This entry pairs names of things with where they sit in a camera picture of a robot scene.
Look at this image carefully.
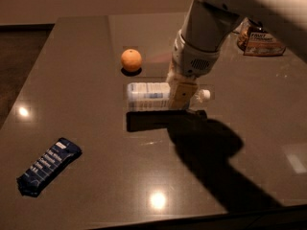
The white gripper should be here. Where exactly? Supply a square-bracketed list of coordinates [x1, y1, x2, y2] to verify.
[166, 31, 220, 109]

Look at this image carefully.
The blue plastic water bottle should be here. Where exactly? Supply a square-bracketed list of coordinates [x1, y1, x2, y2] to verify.
[127, 82, 212, 111]

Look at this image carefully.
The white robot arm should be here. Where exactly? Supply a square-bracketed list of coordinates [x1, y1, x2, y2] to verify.
[167, 0, 307, 109]

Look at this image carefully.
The dark blue rxbar wrapper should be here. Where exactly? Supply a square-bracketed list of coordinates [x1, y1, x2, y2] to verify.
[16, 138, 83, 197]

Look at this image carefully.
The orange fruit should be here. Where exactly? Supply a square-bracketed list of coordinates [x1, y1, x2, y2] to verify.
[121, 49, 142, 73]

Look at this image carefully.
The black-lidded snack jar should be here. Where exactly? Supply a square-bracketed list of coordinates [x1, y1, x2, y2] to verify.
[237, 18, 286, 57]

